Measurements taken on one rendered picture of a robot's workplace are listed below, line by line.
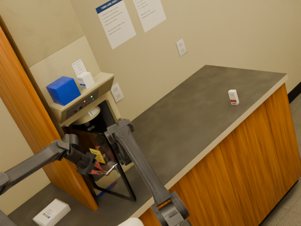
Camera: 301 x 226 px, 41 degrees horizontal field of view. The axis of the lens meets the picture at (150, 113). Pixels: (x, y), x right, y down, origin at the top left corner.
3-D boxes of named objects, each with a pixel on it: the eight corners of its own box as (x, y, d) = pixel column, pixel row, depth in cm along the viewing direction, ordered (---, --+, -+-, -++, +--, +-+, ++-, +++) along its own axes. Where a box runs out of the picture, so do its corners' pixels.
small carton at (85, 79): (81, 87, 193) (75, 76, 190) (88, 82, 195) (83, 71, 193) (87, 88, 189) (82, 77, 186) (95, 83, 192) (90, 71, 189)
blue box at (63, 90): (53, 102, 188) (45, 86, 184) (70, 92, 193) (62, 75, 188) (64, 106, 180) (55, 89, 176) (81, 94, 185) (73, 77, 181)
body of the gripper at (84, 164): (79, 173, 181) (66, 166, 176) (89, 153, 183) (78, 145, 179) (87, 176, 176) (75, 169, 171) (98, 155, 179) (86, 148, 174)
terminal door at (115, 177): (96, 188, 211) (63, 125, 192) (137, 202, 190) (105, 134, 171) (95, 189, 210) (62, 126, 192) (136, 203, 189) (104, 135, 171)
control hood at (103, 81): (58, 123, 192) (48, 106, 187) (109, 88, 207) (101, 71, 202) (69, 128, 183) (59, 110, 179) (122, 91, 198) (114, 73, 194)
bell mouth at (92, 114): (63, 121, 215) (58, 112, 212) (89, 103, 223) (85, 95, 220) (80, 128, 201) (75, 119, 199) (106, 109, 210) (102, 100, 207)
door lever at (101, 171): (103, 167, 189) (101, 162, 188) (116, 170, 183) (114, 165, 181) (95, 174, 186) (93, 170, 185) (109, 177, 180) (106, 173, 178)
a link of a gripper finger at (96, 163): (92, 178, 186) (78, 169, 180) (100, 164, 188) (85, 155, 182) (101, 181, 181) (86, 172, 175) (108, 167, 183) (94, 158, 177)
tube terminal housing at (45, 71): (73, 181, 232) (7, 63, 197) (115, 149, 247) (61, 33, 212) (96, 196, 214) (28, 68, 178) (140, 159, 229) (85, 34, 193)
